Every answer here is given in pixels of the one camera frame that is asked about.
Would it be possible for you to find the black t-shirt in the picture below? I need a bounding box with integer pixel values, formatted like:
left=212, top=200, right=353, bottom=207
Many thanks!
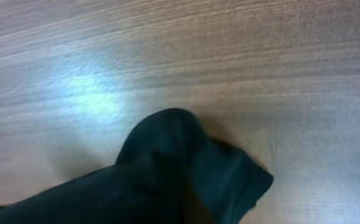
left=0, top=108, right=273, bottom=224

